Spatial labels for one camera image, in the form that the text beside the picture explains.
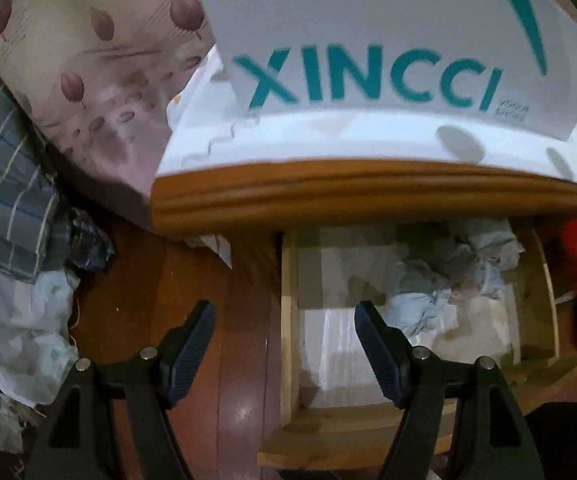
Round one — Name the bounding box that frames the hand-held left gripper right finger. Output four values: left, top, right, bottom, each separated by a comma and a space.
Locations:
354, 300, 546, 480

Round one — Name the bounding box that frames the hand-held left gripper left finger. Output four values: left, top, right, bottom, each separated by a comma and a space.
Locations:
21, 299, 216, 480

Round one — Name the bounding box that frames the grey ribbed sock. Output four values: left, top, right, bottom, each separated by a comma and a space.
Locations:
383, 257, 464, 338

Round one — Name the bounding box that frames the wooden drawer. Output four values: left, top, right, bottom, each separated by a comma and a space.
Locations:
257, 220, 577, 471

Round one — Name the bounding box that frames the beige lace underwear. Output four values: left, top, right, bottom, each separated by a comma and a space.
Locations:
431, 295, 514, 361

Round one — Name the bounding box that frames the white paper sheet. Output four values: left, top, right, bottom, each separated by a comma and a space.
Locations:
295, 240, 399, 408

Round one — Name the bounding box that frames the small white patterned cloth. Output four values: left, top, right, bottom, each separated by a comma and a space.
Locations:
448, 260, 506, 306

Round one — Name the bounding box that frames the dark blue patterned cloth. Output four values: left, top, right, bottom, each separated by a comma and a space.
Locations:
66, 207, 115, 271

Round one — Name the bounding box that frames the white floral blanket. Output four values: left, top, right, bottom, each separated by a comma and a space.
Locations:
0, 255, 82, 456

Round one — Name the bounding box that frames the black cloth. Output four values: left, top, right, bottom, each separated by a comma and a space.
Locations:
523, 400, 577, 480

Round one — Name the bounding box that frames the grey plaid cloth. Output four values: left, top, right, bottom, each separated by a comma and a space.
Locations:
0, 70, 72, 283

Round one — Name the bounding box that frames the floral pillow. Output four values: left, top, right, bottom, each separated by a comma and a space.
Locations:
0, 0, 229, 221

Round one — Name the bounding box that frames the white box with teal print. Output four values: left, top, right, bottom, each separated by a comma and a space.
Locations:
188, 0, 577, 143

